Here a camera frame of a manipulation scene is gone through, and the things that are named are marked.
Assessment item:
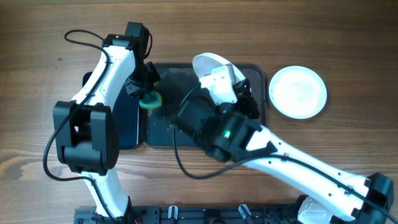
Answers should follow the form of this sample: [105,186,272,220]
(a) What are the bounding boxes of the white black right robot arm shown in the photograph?
[173,63,394,223]

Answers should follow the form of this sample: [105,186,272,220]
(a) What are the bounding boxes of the black serving tray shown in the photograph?
[140,63,267,147]

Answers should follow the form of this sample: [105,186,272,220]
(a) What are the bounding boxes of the white plate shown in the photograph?
[269,65,328,119]
[192,52,246,82]

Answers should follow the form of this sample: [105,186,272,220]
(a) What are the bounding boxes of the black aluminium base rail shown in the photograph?
[74,204,299,224]

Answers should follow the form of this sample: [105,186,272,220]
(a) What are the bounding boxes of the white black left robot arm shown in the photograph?
[43,22,162,223]

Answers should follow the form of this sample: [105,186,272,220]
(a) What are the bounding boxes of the yellow green sponge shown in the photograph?
[139,81,162,110]

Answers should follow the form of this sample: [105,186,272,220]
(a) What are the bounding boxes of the black water basin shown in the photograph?
[71,80,139,162]

